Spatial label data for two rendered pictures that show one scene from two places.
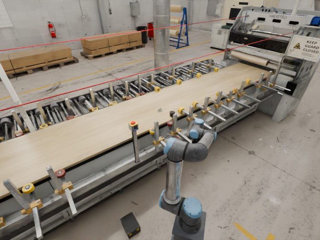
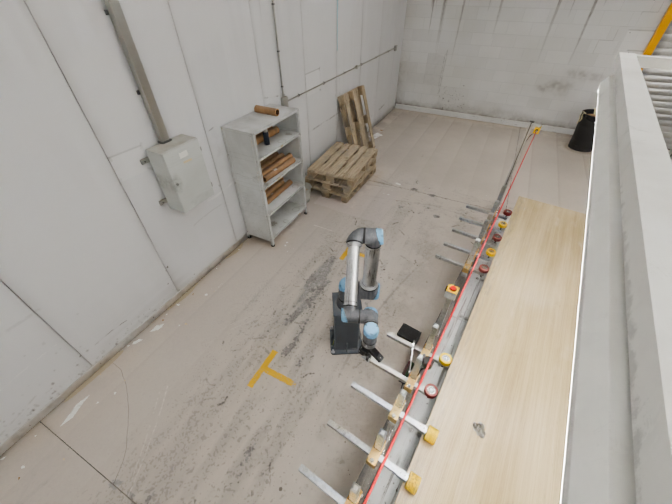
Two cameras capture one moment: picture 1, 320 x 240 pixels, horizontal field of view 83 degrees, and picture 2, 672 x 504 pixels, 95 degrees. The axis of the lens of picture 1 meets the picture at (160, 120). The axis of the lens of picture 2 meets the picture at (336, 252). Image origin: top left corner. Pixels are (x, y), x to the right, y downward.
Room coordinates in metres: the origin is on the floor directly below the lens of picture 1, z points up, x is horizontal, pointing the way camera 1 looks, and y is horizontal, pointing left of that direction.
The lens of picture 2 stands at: (2.33, -0.95, 2.77)
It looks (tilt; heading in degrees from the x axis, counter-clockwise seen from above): 42 degrees down; 159
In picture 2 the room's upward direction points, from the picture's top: straight up
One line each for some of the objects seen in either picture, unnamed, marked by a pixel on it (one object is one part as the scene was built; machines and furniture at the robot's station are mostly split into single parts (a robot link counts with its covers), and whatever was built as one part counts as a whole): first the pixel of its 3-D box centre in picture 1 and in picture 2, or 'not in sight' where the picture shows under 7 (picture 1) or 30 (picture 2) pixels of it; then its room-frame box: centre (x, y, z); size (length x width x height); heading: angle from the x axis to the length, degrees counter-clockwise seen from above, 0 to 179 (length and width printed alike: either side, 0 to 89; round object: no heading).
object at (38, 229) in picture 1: (35, 213); (466, 251); (0.73, 0.98, 0.80); 0.44 x 0.03 x 0.04; 36
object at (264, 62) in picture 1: (258, 60); not in sight; (3.61, -1.95, 1.05); 1.43 x 0.12 x 0.12; 36
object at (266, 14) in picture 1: (264, 62); not in sight; (3.77, -2.18, 0.95); 1.65 x 0.70 x 1.90; 36
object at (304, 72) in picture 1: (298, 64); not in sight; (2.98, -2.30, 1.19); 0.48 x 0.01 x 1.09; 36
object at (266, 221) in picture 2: not in sight; (271, 177); (-1.41, -0.45, 0.78); 0.90 x 0.45 x 1.55; 132
